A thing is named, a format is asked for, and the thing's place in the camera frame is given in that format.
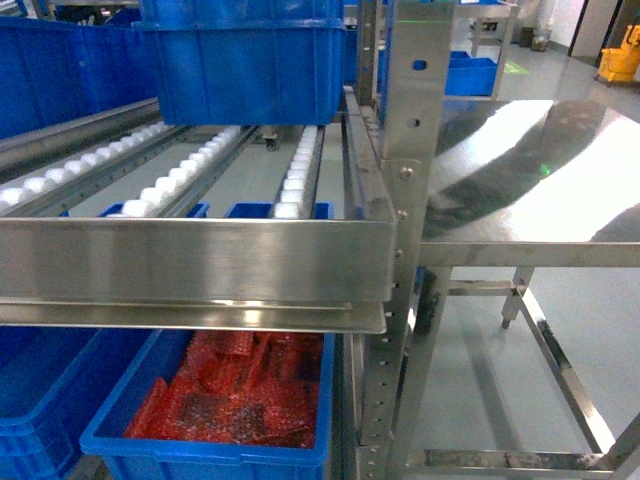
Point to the blue bin on upper shelf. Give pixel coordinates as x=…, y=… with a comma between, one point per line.
x=245, y=62

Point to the empty blue plastic bin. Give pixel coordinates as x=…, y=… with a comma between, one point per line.
x=53, y=381

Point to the yellow mop bucket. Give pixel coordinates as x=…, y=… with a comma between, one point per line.
x=620, y=64

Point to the blue bin with red bags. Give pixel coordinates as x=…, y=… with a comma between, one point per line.
x=128, y=458

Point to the steel flow rack shelf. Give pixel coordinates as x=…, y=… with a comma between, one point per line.
x=350, y=275

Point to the red bubble wrap bags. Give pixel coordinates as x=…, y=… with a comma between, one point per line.
x=238, y=387

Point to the small stainless steel table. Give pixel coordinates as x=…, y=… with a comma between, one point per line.
x=529, y=184

